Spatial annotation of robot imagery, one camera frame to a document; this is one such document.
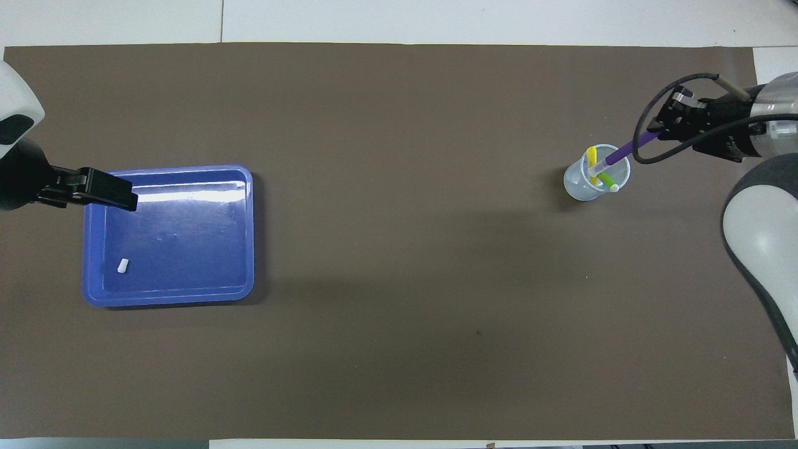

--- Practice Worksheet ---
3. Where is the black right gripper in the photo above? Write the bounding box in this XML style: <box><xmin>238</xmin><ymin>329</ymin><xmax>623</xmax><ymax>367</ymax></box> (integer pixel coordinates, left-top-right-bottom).
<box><xmin>645</xmin><ymin>89</ymin><xmax>762</xmax><ymax>163</ymax></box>

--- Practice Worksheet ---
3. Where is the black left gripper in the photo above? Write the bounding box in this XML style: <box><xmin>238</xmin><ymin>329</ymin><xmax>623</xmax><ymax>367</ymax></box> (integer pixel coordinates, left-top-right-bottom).
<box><xmin>0</xmin><ymin>138</ymin><xmax>137</xmax><ymax>212</ymax></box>

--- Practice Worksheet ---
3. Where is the purple pen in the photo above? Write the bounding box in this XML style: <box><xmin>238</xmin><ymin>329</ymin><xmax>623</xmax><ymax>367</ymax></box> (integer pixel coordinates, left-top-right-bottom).
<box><xmin>586</xmin><ymin>128</ymin><xmax>663</xmax><ymax>177</ymax></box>

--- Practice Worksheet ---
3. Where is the blue plastic tray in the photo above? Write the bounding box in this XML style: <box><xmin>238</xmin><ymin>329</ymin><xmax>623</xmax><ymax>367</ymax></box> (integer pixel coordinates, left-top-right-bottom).
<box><xmin>82</xmin><ymin>164</ymin><xmax>255</xmax><ymax>308</ymax></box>

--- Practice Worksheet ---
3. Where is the clear plastic cup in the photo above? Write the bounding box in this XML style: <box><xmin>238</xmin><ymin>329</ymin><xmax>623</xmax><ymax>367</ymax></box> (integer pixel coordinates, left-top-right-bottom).
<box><xmin>563</xmin><ymin>143</ymin><xmax>632</xmax><ymax>202</ymax></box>

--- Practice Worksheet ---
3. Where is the brown table mat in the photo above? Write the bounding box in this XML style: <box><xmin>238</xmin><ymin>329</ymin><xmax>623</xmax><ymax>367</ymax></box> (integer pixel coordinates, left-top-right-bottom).
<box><xmin>0</xmin><ymin>42</ymin><xmax>796</xmax><ymax>441</ymax></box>

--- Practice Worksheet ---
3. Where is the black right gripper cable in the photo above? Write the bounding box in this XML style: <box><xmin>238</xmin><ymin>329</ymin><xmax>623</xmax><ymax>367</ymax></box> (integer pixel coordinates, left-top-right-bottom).
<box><xmin>633</xmin><ymin>74</ymin><xmax>764</xmax><ymax>164</ymax></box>

